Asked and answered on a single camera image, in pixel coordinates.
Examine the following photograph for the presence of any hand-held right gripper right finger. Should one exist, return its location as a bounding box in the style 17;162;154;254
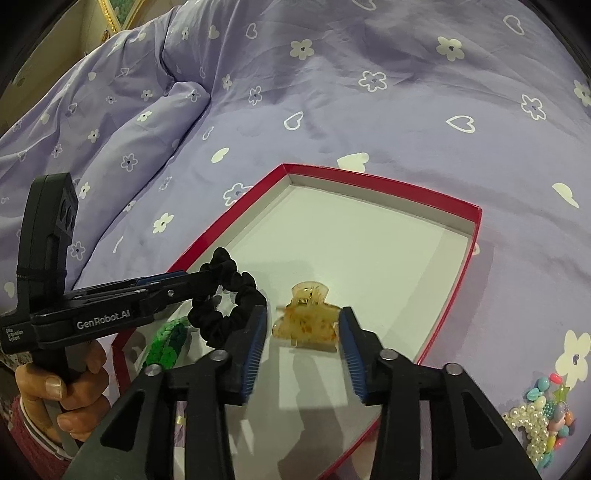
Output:
338;305;543;480

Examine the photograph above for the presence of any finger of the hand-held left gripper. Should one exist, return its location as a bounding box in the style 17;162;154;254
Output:
137;272;220;320
69;271;188;301

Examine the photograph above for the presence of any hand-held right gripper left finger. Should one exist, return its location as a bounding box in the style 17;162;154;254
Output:
62;305;269;480

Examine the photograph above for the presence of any amber plastic hair claw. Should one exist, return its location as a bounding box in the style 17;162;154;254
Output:
271;280;345;354

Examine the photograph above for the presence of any black fabric scrunchie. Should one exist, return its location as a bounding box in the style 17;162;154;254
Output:
187;247;269;349

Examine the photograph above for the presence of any red shallow cardboard box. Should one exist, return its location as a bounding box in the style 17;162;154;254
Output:
111;162;483;480

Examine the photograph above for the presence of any person's left forearm red sleeve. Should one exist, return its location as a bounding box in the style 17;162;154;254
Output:
6;394;77;462

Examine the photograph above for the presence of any person's left hand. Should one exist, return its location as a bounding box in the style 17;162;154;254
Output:
14;342;112;444

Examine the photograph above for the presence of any purple flower print blanket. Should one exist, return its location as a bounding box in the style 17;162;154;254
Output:
0;0;591;480

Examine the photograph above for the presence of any green bow hair tie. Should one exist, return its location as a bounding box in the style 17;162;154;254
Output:
141;318;190;370

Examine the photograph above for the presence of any colourful candy bead bracelet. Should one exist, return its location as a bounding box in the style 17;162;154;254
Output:
524;371;578;469

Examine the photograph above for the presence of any white pearl bracelet silver bow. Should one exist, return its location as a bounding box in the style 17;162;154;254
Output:
503;401;555;468

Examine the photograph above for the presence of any gold framed wall picture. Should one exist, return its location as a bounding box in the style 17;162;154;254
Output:
98;0;136;34

